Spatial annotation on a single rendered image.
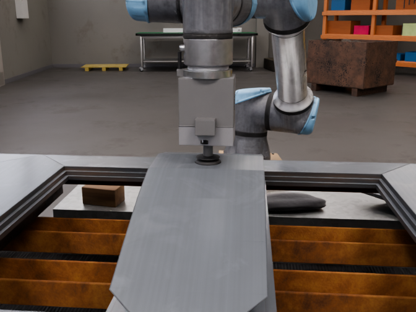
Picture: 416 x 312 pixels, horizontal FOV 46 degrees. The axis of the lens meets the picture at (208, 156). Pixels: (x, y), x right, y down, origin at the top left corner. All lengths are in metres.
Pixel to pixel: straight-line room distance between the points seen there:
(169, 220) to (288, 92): 0.80
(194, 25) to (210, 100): 0.11
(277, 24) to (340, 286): 0.62
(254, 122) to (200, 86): 0.77
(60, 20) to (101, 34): 1.02
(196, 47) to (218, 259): 0.31
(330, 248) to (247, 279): 0.49
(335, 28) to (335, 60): 3.93
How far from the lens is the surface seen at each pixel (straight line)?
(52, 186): 1.09
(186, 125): 0.75
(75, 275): 0.99
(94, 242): 1.09
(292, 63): 1.31
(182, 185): 0.71
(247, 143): 1.49
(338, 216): 1.30
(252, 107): 1.48
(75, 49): 12.65
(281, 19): 1.20
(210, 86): 0.73
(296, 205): 1.29
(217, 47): 0.72
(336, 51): 8.08
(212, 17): 0.72
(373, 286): 0.96
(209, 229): 0.63
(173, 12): 0.85
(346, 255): 1.07
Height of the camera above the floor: 1.17
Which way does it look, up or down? 16 degrees down
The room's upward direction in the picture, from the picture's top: straight up
